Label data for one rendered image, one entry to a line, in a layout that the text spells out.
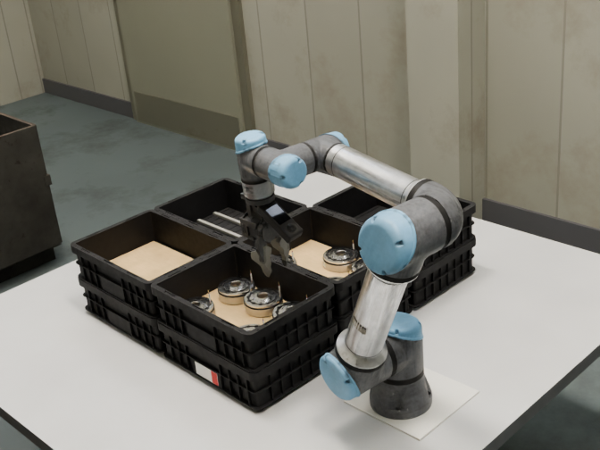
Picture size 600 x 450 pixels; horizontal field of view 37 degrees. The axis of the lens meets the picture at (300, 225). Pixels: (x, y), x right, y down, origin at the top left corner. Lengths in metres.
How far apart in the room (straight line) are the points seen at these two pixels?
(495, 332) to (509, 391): 0.26
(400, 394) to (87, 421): 0.77
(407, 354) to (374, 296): 0.29
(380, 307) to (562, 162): 2.61
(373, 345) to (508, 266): 0.96
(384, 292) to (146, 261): 1.09
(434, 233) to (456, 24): 2.54
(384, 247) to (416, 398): 0.56
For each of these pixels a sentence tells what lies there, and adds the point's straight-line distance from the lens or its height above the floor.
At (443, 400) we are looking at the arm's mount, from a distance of 2.22.
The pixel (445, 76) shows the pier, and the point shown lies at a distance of 4.29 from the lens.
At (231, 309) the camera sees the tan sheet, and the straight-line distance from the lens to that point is 2.39.
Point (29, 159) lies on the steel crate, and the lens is 4.46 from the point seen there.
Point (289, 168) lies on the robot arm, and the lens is 1.95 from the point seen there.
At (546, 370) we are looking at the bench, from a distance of 2.34.
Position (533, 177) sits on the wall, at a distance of 4.45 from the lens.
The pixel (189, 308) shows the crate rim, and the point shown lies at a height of 0.92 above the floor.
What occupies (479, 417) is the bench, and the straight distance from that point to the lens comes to 2.17.
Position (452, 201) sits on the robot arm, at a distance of 1.78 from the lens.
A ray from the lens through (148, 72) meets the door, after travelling 6.40.
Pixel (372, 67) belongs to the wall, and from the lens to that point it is 4.87.
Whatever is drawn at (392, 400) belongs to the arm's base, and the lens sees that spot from 2.14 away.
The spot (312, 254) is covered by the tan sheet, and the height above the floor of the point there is 0.83.
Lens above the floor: 2.04
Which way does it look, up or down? 26 degrees down
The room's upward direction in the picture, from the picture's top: 5 degrees counter-clockwise
